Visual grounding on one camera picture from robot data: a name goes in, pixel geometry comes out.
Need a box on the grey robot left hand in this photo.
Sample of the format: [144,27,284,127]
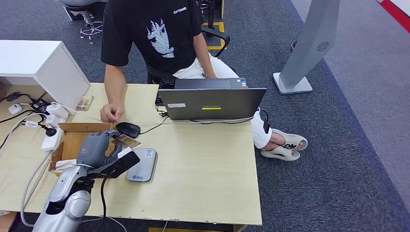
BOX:
[76,130,123,170]

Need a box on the person's right hand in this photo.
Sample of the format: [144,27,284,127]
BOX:
[100,103,125,124]

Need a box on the orange printed ID card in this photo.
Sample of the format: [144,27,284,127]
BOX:
[111,133,142,149]

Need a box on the brown printed card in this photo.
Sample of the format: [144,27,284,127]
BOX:
[75,95,94,111]

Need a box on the grey card reader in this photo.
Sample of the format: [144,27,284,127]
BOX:
[126,147,158,183]

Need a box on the person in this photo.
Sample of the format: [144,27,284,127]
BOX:
[100,0,309,162]

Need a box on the black computer mouse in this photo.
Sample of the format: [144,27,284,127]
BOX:
[115,122,141,139]

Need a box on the grey laptop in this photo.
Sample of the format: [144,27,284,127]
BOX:
[158,77,267,121]

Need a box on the cardboard box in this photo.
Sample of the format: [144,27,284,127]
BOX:
[48,122,122,176]

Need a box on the white crumpled tissue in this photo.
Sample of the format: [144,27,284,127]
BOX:
[55,159,79,170]

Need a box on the white power strip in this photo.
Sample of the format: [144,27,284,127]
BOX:
[41,127,65,152]

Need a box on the black power plug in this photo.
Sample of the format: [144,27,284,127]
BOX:
[41,125,58,138]

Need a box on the black keyboard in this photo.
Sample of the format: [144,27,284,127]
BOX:
[155,80,176,106]

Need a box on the small white power adapter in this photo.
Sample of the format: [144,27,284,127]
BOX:
[45,114,61,129]

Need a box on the large white charger block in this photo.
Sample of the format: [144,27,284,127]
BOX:
[46,103,70,119]

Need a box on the black office chair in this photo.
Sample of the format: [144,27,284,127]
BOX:
[146,26,238,85]

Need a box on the black power brick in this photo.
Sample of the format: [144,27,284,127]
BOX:
[31,99,51,115]

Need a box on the black laptop power adapter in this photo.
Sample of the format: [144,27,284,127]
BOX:
[259,110,271,134]

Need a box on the chrome base stool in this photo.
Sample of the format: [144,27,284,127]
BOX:
[60,0,104,45]

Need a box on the white cabinet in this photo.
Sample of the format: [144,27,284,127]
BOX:
[0,40,91,115]

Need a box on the beige slide sandal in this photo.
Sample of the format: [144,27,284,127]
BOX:
[260,145,301,162]
[271,129,309,152]

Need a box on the grey kiosk stand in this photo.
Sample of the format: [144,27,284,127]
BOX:
[272,0,341,95]

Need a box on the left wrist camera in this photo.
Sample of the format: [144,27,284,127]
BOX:
[86,146,141,180]

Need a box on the black mouse cable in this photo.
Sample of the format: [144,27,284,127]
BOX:
[139,105,170,135]

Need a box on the black camera cable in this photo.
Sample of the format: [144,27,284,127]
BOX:
[98,177,109,232]

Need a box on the thin white cable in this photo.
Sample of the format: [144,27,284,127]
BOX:
[51,101,261,126]

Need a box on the black metal frame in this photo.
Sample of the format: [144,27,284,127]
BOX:
[197,0,216,29]

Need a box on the white tagged cable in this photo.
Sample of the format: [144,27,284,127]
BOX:
[0,113,47,151]

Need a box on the thick grey power cable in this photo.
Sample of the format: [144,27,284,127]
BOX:
[20,151,128,232]

